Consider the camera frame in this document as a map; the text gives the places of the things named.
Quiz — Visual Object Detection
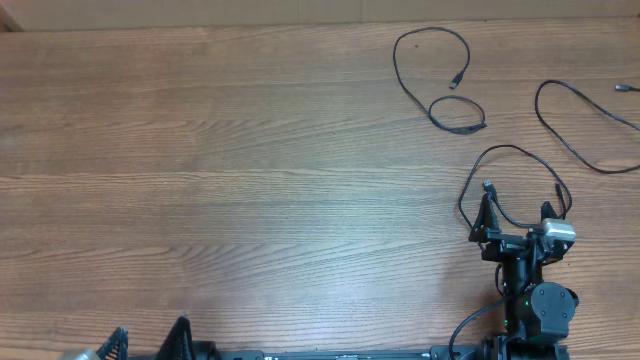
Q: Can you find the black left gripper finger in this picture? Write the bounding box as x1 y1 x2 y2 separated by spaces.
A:
96 327 128 360
155 316 194 360

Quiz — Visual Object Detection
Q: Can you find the black usb cable long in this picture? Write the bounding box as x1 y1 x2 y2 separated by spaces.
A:
454 145 572 235

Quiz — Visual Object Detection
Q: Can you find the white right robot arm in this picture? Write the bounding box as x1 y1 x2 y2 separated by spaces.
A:
469 192 579 359

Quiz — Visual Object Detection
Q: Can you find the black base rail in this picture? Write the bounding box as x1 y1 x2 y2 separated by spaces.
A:
194 341 570 360

